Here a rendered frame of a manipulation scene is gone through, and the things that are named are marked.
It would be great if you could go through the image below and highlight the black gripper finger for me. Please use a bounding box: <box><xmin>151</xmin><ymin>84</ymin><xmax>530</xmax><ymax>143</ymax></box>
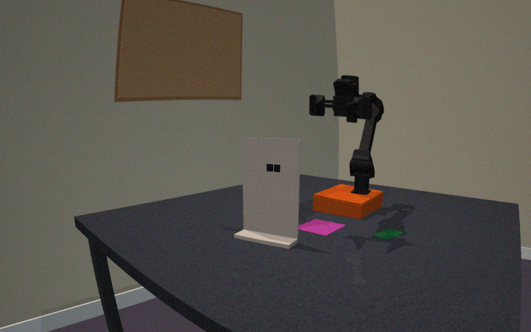
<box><xmin>344</xmin><ymin>97</ymin><xmax>364</xmax><ymax>119</ymax></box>
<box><xmin>313</xmin><ymin>95</ymin><xmax>324</xmax><ymax>116</ymax></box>

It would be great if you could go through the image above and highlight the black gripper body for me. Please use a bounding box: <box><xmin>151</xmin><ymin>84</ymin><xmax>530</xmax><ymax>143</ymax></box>
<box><xmin>309</xmin><ymin>95</ymin><xmax>372</xmax><ymax>120</ymax></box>

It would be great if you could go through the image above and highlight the grey panel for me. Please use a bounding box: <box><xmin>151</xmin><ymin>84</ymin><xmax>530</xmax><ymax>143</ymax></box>
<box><xmin>234</xmin><ymin>137</ymin><xmax>301</xmax><ymax>249</ymax></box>

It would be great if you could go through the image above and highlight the magenta flat square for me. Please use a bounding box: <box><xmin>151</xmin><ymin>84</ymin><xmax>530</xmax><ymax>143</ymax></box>
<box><xmin>299</xmin><ymin>219</ymin><xmax>345</xmax><ymax>236</ymax></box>

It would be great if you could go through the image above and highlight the green flat square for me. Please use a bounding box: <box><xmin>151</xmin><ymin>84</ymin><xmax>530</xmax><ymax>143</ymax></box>
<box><xmin>372</xmin><ymin>228</ymin><xmax>405</xmax><ymax>240</ymax></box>

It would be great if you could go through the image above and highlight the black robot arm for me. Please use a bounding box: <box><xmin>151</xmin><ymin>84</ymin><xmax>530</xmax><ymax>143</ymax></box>
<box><xmin>333</xmin><ymin>75</ymin><xmax>384</xmax><ymax>195</ymax></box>

